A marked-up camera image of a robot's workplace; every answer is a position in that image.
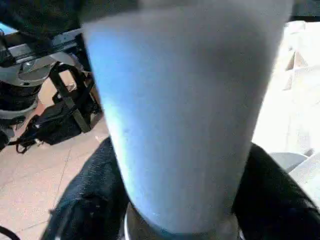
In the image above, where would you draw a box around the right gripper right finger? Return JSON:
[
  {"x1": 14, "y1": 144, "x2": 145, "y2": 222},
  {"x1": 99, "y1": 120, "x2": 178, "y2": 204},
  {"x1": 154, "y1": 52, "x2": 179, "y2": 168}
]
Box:
[{"x1": 234, "y1": 143, "x2": 320, "y2": 240}]

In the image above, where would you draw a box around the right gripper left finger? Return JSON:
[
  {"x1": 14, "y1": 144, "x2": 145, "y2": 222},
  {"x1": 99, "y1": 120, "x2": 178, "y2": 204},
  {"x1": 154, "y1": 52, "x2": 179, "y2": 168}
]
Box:
[{"x1": 40, "y1": 136, "x2": 131, "y2": 240}]

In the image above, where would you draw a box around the white plastic table top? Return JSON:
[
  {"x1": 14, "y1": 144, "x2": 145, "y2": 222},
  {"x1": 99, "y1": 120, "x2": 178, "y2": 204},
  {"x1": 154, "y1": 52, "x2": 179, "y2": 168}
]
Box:
[{"x1": 251, "y1": 19, "x2": 320, "y2": 201}]

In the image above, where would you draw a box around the black floor bag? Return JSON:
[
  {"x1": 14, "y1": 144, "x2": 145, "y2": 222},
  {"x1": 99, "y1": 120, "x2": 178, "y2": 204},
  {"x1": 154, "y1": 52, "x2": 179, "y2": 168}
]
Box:
[{"x1": 9, "y1": 99, "x2": 103, "y2": 154}]

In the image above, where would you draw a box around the black stand leg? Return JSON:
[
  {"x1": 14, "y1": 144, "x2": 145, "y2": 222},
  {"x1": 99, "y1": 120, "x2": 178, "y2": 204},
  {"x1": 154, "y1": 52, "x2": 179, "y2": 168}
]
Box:
[{"x1": 49, "y1": 47, "x2": 103, "y2": 135}]

